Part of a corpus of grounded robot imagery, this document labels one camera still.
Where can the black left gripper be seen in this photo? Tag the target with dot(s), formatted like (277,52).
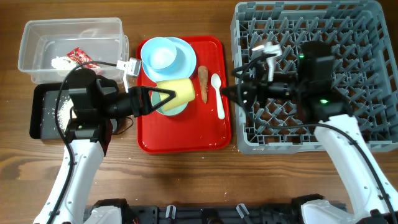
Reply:
(144,106)

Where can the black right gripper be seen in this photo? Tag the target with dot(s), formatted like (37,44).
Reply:
(254,89)

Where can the yellow plastic cup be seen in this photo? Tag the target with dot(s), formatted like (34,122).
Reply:
(184,92)

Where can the green bowl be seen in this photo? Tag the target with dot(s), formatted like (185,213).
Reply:
(171,109)

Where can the red strawberry cake wrapper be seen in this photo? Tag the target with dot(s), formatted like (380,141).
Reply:
(79,56)

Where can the white tissue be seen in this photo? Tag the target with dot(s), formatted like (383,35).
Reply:
(63,63)

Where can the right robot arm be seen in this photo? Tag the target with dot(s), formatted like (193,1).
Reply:
(334,125)

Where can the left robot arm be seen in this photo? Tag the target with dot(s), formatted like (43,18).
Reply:
(96,101)

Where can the grey dishwasher rack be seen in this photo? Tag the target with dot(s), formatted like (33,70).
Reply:
(364,71)

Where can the white plastic spoon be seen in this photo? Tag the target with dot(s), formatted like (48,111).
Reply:
(216,84)

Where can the large light blue plate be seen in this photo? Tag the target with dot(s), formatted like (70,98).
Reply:
(183,66)

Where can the small light blue plate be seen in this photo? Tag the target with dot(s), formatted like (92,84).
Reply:
(158,53)

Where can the red plastic tray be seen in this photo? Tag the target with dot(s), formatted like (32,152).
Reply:
(197,127)

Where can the uncooked white rice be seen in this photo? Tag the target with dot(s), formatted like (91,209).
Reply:
(64,113)

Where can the clear plastic container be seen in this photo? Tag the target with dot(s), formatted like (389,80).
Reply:
(102,39)

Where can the black rectangular bin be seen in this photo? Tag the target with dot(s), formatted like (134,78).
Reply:
(40,92)

